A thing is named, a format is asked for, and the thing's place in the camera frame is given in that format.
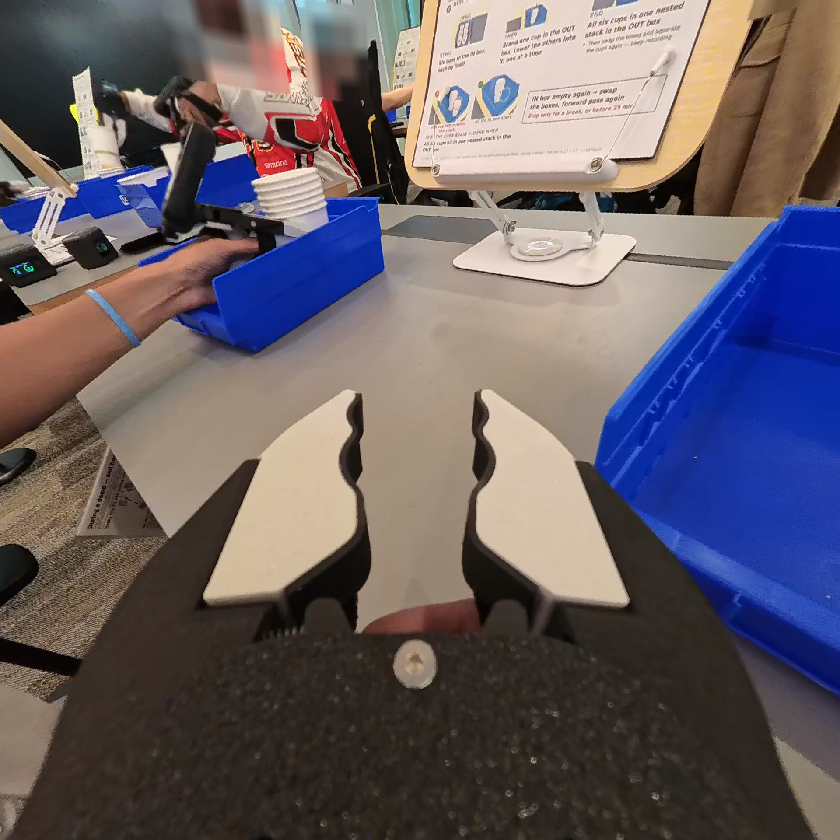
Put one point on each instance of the large black monitor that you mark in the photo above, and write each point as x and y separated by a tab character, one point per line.
65	65

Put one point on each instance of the black jacket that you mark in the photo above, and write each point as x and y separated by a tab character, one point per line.
374	144

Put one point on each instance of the wooden display board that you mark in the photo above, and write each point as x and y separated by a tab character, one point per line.
33	161
695	131

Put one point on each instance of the blue wristband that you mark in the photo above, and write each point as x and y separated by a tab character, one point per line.
115	318

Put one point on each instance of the person's left forearm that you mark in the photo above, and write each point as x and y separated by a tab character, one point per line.
46	367

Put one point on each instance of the printed instruction sheet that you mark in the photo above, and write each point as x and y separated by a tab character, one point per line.
558	65

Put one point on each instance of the person's left hand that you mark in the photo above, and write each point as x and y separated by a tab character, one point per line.
184	282

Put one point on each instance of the stack of nested white cups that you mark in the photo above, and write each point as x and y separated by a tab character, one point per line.
102	154
289	197

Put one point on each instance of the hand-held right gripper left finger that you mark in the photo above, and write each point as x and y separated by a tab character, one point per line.
282	525

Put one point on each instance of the white printed sign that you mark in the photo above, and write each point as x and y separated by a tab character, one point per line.
407	59

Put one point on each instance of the black display device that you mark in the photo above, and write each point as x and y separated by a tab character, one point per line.
92	248
26	266

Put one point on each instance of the beige cloth cover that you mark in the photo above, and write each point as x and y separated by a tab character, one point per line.
774	105

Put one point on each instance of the blue plastic bin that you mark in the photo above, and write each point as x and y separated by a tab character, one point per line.
223	184
19	210
295	289
754	459

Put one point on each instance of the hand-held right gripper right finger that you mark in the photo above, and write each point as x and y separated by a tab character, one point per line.
551	525

